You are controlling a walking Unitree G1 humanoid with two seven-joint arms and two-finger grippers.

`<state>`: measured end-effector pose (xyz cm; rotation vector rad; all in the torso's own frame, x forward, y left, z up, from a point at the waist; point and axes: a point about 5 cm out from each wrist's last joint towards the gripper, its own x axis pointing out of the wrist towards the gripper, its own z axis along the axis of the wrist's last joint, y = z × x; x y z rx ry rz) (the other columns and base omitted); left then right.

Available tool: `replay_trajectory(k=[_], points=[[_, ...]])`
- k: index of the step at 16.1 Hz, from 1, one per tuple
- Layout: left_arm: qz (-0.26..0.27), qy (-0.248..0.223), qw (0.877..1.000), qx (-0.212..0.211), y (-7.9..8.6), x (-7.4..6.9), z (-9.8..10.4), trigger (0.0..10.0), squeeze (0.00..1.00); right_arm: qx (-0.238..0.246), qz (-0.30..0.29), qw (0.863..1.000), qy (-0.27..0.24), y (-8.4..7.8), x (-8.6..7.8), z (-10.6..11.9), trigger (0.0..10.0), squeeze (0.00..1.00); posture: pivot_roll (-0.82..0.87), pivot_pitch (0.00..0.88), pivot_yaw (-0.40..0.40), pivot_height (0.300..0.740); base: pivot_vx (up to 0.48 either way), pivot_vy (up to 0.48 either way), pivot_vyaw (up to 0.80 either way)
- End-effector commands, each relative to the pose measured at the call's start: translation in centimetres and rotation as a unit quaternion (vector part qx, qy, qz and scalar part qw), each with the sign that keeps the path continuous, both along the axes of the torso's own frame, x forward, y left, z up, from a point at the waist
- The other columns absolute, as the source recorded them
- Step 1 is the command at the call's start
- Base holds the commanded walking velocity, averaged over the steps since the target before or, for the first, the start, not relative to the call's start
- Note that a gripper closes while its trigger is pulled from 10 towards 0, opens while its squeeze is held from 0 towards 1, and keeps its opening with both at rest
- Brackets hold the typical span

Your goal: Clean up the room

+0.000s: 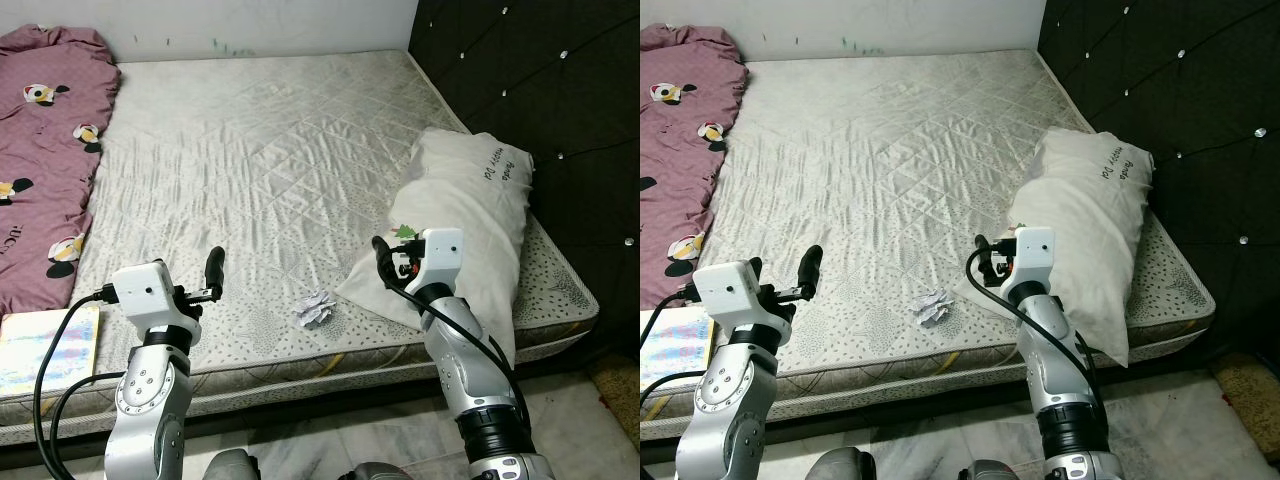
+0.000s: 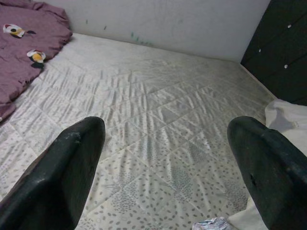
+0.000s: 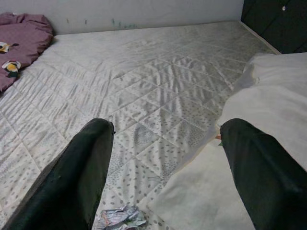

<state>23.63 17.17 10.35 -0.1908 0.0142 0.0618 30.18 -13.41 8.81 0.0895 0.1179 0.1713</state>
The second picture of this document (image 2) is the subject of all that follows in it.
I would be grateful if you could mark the white quilted speckled mattress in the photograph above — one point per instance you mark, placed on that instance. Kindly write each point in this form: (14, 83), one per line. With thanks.
(156, 107)

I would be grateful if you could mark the white pillow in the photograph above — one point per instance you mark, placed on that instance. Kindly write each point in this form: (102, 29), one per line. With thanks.
(292, 115)

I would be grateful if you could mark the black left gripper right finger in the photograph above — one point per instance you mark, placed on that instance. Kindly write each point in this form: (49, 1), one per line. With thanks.
(275, 182)

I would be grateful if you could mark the purple blanket with duck prints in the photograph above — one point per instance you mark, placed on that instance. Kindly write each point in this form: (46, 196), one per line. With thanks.
(28, 60)

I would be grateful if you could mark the black tufted headboard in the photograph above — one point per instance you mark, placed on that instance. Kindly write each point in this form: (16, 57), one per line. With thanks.
(280, 48)

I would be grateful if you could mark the crumpled patterned cloth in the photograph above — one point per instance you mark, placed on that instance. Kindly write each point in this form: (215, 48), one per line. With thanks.
(211, 224)

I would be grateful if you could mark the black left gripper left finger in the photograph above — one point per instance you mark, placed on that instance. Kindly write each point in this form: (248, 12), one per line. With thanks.
(48, 187)

